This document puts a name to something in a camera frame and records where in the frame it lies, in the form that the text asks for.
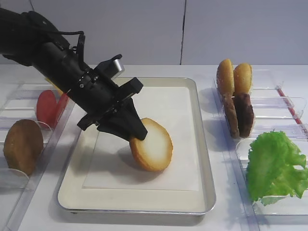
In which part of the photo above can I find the green lettuce leaf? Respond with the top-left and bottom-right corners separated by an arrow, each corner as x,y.
245,131 -> 308,206

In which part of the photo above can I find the clear acrylic left rack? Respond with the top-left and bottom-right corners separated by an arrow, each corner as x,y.
0,82 -> 74,231

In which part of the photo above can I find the brown bun slice outer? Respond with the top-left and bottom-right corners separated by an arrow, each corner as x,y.
3,119 -> 43,176

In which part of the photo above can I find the clear acrylic right rack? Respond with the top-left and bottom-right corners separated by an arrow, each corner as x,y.
213,64 -> 308,231

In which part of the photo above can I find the yellow cheese slice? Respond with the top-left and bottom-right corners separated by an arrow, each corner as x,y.
45,78 -> 63,96

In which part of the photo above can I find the red tomato slice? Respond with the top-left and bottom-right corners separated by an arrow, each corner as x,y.
51,93 -> 69,128
36,90 -> 57,127

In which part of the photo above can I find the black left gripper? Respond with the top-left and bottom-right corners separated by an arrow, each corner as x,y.
77,60 -> 147,141

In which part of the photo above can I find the clear acrylic rack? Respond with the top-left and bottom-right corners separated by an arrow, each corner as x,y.
213,64 -> 308,231
0,82 -> 74,231

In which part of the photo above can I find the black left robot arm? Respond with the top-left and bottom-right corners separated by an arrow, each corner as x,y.
0,9 -> 147,140

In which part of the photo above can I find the tan bun bottom slice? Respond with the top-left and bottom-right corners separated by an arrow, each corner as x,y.
233,63 -> 252,95

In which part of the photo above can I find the red tomato slice outer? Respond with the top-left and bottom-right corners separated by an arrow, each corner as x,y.
36,90 -> 57,127

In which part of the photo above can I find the brown meat patty rear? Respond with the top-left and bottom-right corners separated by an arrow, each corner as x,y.
222,93 -> 240,139

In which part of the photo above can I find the brown meat patty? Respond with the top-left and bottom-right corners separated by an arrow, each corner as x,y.
233,93 -> 255,138
222,93 -> 240,139

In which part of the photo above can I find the sesame bun top slice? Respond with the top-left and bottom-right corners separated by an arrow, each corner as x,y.
216,59 -> 235,95

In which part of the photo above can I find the brown meat patty front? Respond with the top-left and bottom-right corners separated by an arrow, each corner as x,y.
233,93 -> 255,138

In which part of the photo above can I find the cream metal tray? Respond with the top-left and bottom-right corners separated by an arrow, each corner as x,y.
58,77 -> 216,216

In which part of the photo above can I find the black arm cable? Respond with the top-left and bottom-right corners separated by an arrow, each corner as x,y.
28,11 -> 86,65

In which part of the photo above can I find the toasted bun slice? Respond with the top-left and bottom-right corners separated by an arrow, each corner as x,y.
129,118 -> 173,172

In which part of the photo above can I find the red tomato slice inner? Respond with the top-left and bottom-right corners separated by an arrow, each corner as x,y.
51,93 -> 69,128

